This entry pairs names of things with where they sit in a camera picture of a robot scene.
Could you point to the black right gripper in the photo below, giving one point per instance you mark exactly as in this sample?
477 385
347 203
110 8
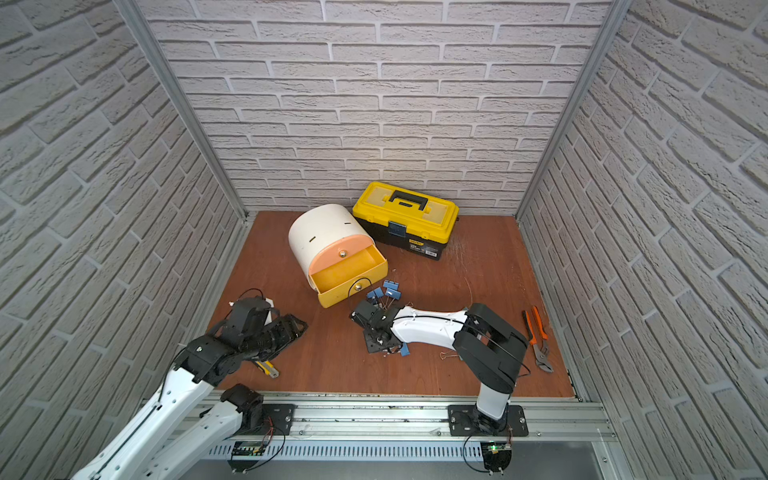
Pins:
371 347

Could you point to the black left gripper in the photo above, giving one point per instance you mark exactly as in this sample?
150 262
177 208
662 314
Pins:
282 330

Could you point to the yellow drawer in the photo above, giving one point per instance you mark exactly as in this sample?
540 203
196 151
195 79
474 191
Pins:
349 276

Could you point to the round white drawer cabinet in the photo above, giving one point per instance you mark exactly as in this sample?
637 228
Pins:
329 221

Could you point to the orange top drawer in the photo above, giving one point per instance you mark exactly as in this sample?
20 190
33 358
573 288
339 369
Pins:
326 253

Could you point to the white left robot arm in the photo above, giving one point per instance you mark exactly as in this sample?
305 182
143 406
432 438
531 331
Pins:
149 447

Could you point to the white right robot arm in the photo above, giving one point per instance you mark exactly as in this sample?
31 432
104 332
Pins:
490 347

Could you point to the blue binder clip left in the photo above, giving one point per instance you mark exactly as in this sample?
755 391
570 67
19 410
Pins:
376 295

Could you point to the blue binder clip shiny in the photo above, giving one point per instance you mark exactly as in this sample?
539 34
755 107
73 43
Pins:
394 293

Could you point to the teal binder clip lower right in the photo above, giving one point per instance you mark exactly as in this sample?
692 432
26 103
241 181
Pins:
449 356

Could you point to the yellow utility knife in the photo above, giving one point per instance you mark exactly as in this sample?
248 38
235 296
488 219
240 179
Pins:
268 369

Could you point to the yellow black toolbox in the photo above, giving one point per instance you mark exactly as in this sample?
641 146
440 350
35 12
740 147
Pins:
412 221

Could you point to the left circuit board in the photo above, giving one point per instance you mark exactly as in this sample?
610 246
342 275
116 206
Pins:
248 455

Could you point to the circuit board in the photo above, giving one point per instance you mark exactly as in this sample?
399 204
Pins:
248 455
496 457

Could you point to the right circuit board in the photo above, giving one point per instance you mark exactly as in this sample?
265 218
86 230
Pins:
496 457

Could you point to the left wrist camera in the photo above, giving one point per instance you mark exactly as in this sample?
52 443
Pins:
246 320

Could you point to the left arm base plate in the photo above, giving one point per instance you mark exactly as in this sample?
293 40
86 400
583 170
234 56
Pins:
259 419

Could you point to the aluminium rail frame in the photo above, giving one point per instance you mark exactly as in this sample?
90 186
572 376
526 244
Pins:
339 428

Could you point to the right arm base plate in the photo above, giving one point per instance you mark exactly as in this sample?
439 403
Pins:
467 420

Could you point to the orange handled pliers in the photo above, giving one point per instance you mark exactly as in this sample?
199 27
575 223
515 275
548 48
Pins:
538 338

